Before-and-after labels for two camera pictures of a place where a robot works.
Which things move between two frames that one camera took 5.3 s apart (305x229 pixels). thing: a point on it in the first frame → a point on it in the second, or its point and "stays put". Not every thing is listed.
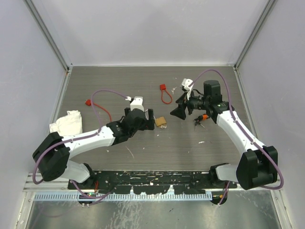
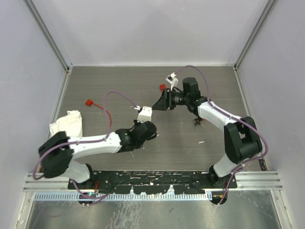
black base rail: x=155 y=182 stays put
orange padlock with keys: x=203 y=117 stays put
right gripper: x=179 y=111 → x=165 y=101
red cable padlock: x=162 y=87 stays put
